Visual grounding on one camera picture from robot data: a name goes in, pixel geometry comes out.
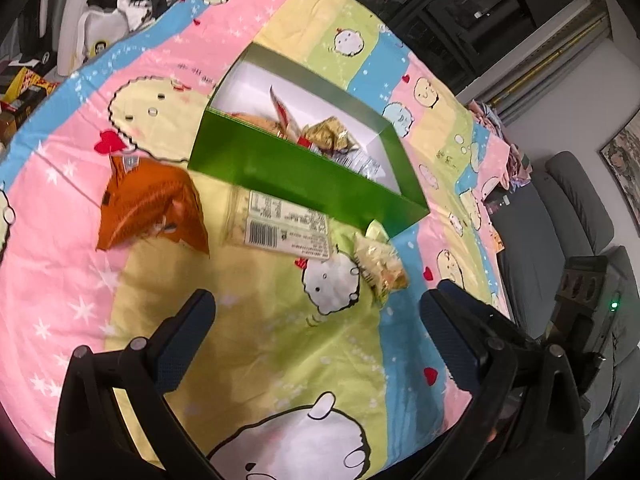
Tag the striped cartoon printed blanket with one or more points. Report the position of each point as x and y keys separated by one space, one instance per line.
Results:
x=250 y=335

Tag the framed wall picture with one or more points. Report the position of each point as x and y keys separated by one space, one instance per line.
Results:
x=625 y=170

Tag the green cardboard box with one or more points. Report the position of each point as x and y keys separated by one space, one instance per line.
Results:
x=280 y=170

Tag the clear barcode label snack packet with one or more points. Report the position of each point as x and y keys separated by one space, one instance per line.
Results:
x=280 y=225

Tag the yellow box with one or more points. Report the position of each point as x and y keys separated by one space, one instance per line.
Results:
x=30 y=85

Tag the white bag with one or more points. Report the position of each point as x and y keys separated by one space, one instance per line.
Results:
x=95 y=35

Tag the yellow pipe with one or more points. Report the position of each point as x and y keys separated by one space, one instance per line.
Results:
x=555 y=55

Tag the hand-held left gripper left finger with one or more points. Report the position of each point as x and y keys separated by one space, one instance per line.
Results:
x=182 y=345

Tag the gold snack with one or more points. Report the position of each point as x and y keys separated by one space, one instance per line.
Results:
x=380 y=260
x=325 y=132

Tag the folded patterned cloth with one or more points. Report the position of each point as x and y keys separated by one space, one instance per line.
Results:
x=500 y=135

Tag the grey sofa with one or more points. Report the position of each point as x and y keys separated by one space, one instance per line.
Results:
x=560 y=210

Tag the dark framed window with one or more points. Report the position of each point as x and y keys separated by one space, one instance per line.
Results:
x=450 y=10

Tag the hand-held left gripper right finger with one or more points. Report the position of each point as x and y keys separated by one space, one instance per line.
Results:
x=450 y=345

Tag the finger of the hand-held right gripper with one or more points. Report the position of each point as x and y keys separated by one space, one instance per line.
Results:
x=472 y=302

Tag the red white snack packet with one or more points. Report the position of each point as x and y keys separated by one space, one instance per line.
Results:
x=280 y=110

